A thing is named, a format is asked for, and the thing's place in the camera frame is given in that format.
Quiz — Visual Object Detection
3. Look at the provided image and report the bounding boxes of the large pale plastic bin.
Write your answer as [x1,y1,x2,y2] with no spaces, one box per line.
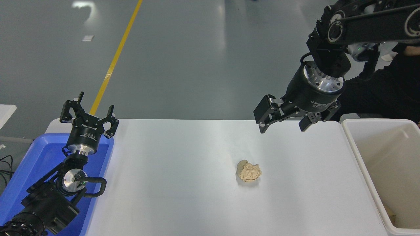
[341,118,420,236]

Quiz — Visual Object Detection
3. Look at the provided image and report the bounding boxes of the tan paper scrap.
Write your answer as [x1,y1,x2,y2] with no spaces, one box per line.
[383,204,398,227]

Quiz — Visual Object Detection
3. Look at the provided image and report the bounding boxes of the black cables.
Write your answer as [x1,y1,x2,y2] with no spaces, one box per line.
[0,155,14,187]

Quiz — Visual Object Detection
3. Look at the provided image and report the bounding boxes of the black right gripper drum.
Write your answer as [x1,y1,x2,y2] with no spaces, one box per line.
[283,66,345,114]

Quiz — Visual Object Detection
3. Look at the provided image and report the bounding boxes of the white side table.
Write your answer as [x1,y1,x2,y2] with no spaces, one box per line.
[0,104,17,130]

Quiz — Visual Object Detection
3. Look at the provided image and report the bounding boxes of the blue plastic tray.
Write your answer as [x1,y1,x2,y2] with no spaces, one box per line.
[0,133,115,236]

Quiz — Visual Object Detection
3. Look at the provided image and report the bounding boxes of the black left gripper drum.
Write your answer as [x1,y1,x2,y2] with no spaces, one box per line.
[67,115,105,151]

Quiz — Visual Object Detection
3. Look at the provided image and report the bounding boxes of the tan paper ball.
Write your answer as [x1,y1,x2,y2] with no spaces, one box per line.
[237,160,263,183]

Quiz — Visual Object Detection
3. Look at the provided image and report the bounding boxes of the person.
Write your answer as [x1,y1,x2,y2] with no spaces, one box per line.
[336,43,420,126]

